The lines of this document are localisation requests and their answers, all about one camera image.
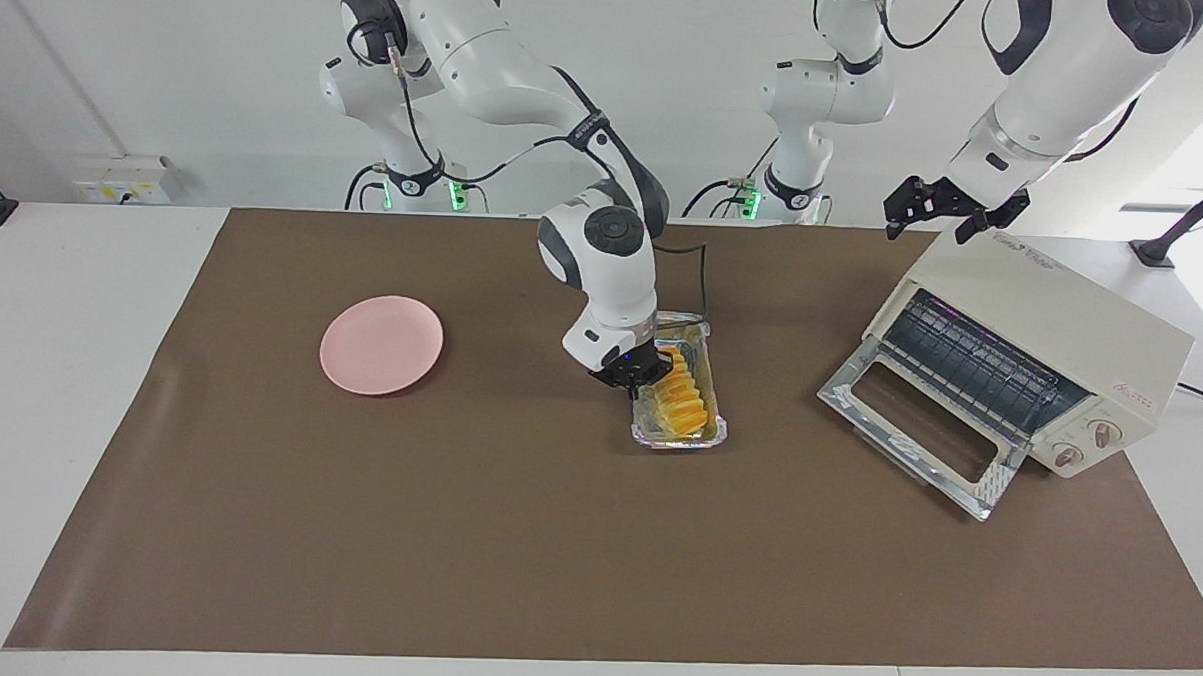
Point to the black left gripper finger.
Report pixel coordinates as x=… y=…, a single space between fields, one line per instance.
x=901 y=213
x=996 y=214

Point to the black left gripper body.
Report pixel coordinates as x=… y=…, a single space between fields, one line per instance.
x=952 y=198

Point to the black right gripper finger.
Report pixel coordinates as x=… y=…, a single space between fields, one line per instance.
x=637 y=387
x=663 y=366

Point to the small oven control knob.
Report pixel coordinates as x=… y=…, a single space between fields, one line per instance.
x=1068 y=455

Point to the golden ridged bread roll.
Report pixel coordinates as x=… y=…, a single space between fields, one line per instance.
x=684 y=401

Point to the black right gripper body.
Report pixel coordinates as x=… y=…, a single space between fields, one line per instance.
x=628 y=367

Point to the black camera stand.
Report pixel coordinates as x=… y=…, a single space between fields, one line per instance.
x=1181 y=228

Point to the pink round plate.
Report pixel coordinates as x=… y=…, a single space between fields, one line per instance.
x=381 y=345

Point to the glass oven door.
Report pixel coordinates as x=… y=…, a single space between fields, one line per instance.
x=997 y=482

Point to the brown table mat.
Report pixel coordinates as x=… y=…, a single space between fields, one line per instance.
x=604 y=538

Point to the cream toaster oven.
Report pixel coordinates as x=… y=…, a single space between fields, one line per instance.
x=1063 y=314

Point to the aluminium foil tray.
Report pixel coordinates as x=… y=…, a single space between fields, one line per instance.
x=713 y=432

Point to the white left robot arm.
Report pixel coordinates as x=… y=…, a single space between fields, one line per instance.
x=1061 y=84

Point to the large oven control knob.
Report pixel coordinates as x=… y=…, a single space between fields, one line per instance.
x=1105 y=434

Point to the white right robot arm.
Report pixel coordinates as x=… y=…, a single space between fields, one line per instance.
x=491 y=64

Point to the white wall socket box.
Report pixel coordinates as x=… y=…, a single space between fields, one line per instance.
x=117 y=176

